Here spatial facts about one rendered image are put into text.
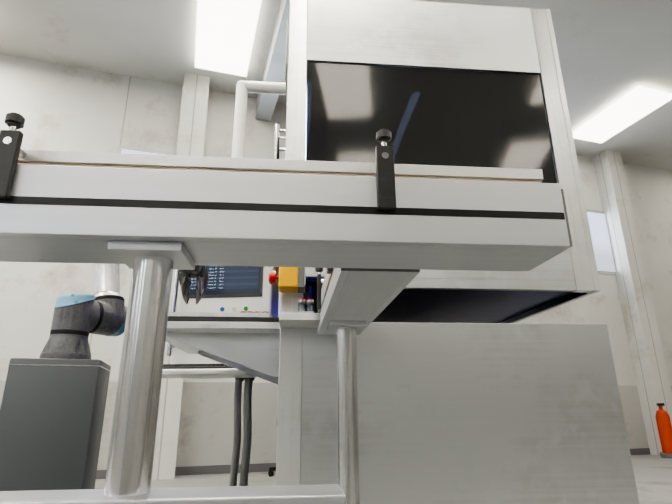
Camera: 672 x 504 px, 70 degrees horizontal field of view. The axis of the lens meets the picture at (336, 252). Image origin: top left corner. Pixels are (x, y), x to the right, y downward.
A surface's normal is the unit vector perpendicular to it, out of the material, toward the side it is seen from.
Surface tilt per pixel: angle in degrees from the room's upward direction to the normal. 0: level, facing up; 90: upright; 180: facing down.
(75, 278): 90
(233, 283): 90
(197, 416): 90
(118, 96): 90
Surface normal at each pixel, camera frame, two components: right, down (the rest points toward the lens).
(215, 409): 0.30, -0.30
